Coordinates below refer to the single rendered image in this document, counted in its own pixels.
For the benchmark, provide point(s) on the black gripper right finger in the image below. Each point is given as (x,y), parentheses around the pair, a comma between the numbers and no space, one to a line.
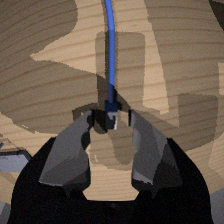
(161,166)

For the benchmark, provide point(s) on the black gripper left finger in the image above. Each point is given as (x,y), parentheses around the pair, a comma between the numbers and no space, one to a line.
(59,166)

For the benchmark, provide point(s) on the grey network port rack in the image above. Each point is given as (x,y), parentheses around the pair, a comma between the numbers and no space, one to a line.
(14,161)

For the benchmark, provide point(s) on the blue network cable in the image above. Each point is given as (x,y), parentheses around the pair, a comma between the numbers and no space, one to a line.
(111,50)

